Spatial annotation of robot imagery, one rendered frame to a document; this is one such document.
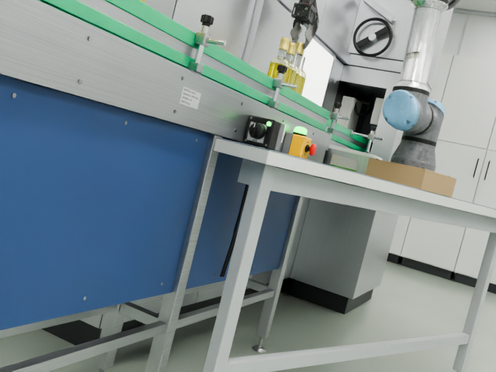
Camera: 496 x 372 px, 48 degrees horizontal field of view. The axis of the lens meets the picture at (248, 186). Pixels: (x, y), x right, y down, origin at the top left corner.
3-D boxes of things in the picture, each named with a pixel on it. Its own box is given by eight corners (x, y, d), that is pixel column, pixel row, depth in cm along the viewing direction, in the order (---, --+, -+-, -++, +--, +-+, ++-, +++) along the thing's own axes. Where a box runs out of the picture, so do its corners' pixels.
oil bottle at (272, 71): (263, 114, 206) (277, 57, 205) (277, 117, 204) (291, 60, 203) (257, 111, 201) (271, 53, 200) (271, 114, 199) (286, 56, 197)
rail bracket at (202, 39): (193, 74, 130) (207, 18, 129) (221, 80, 127) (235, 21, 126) (184, 70, 126) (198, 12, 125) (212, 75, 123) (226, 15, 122)
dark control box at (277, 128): (254, 147, 163) (260, 119, 163) (278, 153, 160) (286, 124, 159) (241, 143, 156) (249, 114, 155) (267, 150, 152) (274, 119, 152)
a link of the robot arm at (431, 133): (442, 145, 191) (452, 106, 190) (426, 138, 181) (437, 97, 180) (410, 139, 199) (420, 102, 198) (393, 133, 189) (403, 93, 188)
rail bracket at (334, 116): (307, 128, 229) (314, 98, 228) (345, 136, 222) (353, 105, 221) (304, 127, 226) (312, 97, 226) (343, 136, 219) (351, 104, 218)
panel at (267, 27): (314, 119, 288) (330, 54, 287) (319, 120, 287) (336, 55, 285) (237, 80, 207) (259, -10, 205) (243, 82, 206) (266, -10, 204)
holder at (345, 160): (317, 164, 246) (321, 147, 245) (377, 179, 234) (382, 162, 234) (304, 162, 230) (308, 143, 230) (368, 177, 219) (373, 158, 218)
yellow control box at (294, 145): (288, 156, 188) (293, 134, 187) (308, 161, 185) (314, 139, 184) (280, 154, 182) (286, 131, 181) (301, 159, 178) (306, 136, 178)
